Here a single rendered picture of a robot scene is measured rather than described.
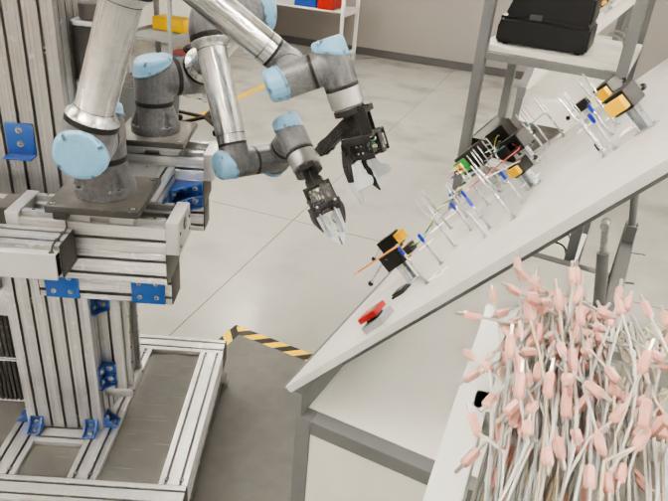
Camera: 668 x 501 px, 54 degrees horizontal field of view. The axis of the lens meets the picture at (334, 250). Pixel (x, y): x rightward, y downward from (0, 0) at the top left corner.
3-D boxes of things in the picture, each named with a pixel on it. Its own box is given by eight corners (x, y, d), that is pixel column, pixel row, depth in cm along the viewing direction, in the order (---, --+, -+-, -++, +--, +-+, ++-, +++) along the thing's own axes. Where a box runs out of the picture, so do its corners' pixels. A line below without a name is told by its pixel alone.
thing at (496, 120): (466, 153, 242) (469, 136, 239) (491, 130, 270) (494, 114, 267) (556, 174, 230) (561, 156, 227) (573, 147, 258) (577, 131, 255)
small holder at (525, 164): (555, 167, 157) (537, 143, 157) (537, 185, 152) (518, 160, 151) (541, 175, 161) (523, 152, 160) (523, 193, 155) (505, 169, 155)
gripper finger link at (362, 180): (372, 202, 143) (367, 159, 143) (350, 205, 147) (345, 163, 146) (380, 201, 146) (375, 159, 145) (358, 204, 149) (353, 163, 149)
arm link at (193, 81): (160, 67, 209) (224, -25, 163) (203, 64, 217) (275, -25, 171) (171, 102, 209) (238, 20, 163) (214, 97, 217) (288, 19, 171)
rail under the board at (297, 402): (280, 409, 152) (281, 387, 149) (443, 226, 246) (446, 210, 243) (300, 417, 150) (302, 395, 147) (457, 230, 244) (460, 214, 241)
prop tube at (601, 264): (582, 395, 131) (592, 254, 119) (584, 387, 133) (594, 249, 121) (598, 398, 130) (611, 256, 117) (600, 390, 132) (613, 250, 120)
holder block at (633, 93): (673, 103, 125) (644, 66, 125) (652, 128, 119) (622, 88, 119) (652, 115, 129) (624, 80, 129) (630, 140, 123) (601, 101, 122)
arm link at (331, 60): (306, 45, 143) (343, 32, 143) (322, 93, 147) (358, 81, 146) (305, 45, 136) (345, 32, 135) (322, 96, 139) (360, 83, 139)
